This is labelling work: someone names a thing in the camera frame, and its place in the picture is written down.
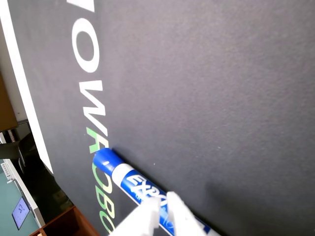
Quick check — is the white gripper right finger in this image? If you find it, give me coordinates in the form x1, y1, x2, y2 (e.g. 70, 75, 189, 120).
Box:
166, 191, 220, 236

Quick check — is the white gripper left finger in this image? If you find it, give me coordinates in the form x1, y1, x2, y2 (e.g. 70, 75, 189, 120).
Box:
108, 196, 161, 236

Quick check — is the blue Expo dry-erase marker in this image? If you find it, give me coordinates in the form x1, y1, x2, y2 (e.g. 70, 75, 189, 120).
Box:
92, 147, 219, 236

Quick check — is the brown wooden shelf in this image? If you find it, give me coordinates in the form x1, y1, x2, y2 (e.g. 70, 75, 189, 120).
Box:
29, 206, 100, 236

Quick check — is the dark grey WOWROBO mat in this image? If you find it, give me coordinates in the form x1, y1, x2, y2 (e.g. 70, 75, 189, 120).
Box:
6, 0, 315, 236

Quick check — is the small lit screen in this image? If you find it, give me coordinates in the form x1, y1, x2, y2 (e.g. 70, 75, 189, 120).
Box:
11, 196, 31, 228

